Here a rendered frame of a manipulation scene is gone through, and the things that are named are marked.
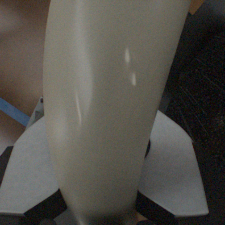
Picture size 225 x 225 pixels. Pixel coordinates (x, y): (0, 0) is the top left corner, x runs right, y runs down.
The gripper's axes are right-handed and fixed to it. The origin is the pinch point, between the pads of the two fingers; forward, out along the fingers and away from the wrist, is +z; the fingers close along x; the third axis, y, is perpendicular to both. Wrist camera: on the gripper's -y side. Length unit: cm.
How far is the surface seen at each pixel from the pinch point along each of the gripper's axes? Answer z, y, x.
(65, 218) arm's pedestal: 22, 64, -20
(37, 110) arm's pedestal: 87, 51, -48
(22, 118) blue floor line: 88, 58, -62
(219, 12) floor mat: 84, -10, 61
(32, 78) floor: 89, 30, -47
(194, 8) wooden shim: 83, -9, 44
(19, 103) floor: 89, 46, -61
